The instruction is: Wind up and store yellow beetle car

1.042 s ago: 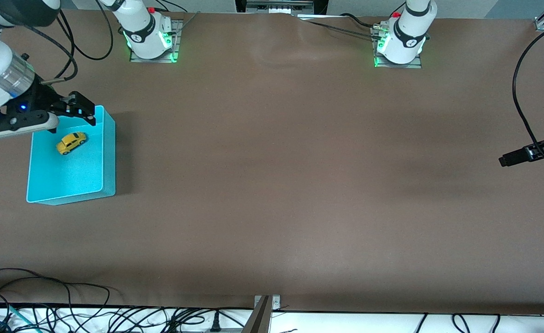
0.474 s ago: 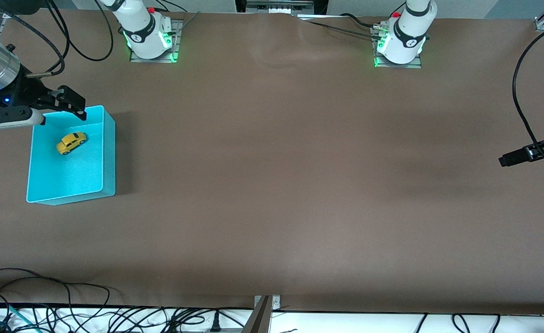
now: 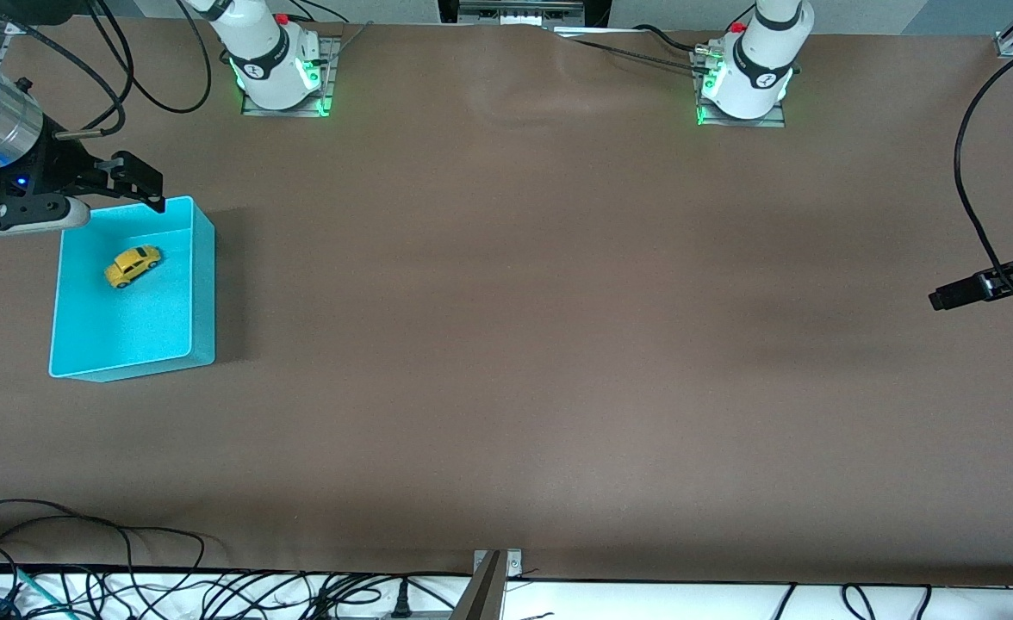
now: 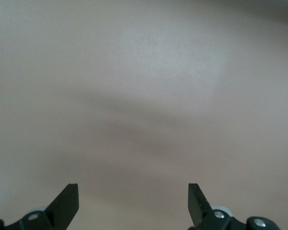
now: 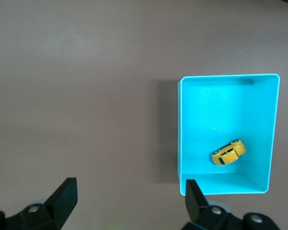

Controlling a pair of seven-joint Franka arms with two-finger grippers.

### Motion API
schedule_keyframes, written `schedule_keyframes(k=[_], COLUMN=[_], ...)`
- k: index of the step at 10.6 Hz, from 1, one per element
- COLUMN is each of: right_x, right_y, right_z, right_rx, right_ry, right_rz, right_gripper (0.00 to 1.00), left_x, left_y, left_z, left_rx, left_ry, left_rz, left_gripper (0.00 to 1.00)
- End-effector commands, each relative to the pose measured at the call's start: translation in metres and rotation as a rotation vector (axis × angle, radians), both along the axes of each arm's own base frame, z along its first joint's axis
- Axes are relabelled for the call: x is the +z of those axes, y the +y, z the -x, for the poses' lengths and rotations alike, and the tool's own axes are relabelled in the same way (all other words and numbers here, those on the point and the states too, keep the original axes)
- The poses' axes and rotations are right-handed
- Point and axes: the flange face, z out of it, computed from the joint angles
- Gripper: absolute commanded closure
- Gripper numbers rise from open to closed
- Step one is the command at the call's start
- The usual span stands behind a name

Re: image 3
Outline turquoise plastic bin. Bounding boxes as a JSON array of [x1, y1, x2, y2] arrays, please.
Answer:
[[47, 195, 217, 383]]

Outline yellow beetle toy car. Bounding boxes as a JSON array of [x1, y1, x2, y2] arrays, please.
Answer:
[[104, 245, 163, 290]]

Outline metal table bracket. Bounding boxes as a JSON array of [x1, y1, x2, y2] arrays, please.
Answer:
[[472, 549, 524, 620]]

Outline black right arm loop cable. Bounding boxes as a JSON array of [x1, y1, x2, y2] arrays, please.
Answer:
[[84, 0, 214, 115]]

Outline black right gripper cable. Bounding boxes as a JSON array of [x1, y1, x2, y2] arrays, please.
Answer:
[[0, 0, 137, 141]]

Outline thick black base cable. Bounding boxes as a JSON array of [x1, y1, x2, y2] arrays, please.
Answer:
[[630, 23, 712, 55]]

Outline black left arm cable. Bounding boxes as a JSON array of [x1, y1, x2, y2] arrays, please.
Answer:
[[954, 59, 1013, 315]]

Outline thin grey rod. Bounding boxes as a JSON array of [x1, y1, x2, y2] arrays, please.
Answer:
[[332, 21, 376, 58]]

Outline white power strip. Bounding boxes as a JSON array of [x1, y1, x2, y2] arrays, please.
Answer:
[[458, 0, 587, 25]]

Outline long black floor cable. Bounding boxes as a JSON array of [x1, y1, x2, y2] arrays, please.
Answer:
[[0, 499, 208, 574]]

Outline thin black base cable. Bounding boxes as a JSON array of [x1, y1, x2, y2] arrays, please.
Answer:
[[569, 37, 707, 76]]

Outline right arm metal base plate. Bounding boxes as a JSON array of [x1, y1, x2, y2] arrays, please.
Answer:
[[241, 34, 336, 119]]

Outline black stand frame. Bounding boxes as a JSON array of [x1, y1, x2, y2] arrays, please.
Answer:
[[437, 0, 612, 28]]

